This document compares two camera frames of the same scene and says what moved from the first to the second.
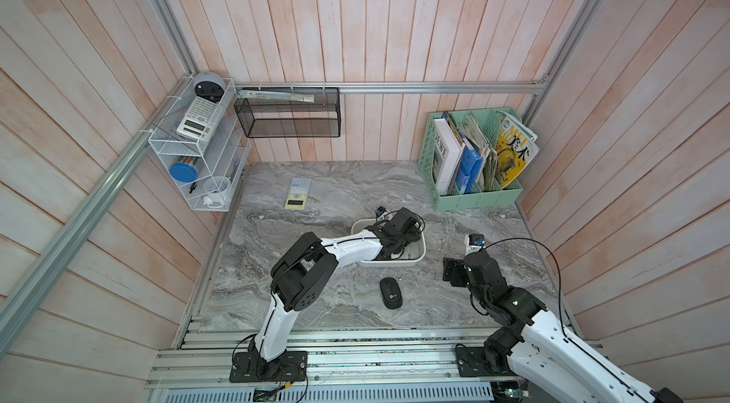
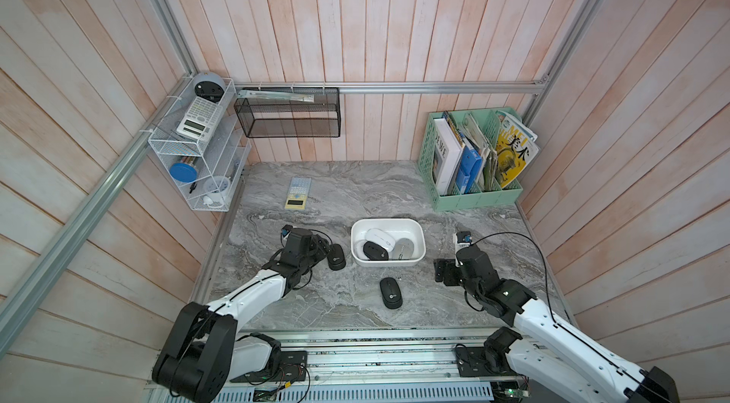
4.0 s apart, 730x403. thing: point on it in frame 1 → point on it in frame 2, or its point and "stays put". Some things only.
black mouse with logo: [392, 294] stays put
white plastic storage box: [412, 253] stays put
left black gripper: [413, 234] → [320, 246]
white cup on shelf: [217, 188] stays put
